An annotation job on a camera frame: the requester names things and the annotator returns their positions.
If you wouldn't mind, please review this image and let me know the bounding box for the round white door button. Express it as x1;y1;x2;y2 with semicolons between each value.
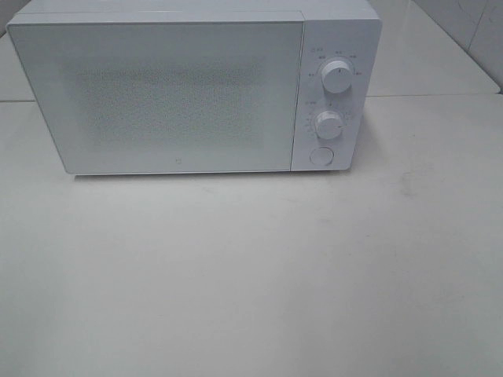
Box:
310;147;334;167

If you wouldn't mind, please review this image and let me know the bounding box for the white microwave knob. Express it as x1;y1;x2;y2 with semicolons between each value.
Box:
320;57;355;94
313;111;346;140

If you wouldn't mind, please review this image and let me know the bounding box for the white microwave door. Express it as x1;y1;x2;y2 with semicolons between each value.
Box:
9;22;303;175

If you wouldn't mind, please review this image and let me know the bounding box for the white microwave oven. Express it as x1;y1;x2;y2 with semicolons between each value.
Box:
6;1;382;174

